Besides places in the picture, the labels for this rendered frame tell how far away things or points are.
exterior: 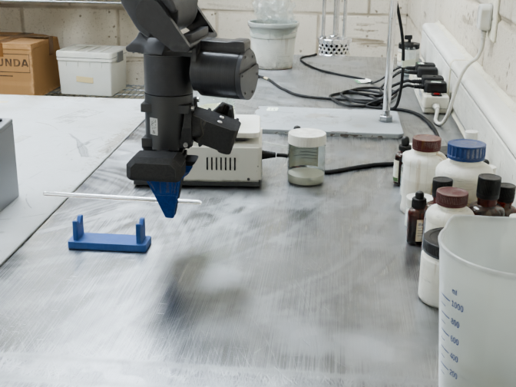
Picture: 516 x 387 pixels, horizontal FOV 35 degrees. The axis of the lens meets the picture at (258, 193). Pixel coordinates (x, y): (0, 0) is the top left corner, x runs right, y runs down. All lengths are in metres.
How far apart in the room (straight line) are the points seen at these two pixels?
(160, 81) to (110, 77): 2.57
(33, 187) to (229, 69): 0.49
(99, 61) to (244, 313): 2.71
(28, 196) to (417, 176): 0.57
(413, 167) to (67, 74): 2.59
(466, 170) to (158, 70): 0.40
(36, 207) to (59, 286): 0.27
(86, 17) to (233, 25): 0.67
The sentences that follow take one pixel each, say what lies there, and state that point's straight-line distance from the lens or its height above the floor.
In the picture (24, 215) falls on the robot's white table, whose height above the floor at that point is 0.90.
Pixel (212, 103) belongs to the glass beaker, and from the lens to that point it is 1.23.
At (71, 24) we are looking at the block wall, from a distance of 3.85.
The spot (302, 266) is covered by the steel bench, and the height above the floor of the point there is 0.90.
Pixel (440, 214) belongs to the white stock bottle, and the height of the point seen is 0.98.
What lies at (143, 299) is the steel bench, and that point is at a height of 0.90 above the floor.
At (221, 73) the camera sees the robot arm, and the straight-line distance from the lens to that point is 0.90.
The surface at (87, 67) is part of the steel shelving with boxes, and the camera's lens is 3.53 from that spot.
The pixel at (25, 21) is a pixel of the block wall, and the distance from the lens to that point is 3.93.
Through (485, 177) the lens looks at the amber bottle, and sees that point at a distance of 0.99.
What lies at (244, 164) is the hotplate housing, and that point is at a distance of 1.23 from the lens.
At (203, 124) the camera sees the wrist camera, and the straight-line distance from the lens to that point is 0.94.
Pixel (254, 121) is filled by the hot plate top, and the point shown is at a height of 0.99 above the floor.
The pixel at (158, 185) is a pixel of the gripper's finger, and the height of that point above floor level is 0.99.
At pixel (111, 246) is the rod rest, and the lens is 1.02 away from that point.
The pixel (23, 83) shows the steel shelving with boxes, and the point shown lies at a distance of 3.52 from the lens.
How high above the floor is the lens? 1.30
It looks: 19 degrees down
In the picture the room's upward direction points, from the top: 1 degrees clockwise
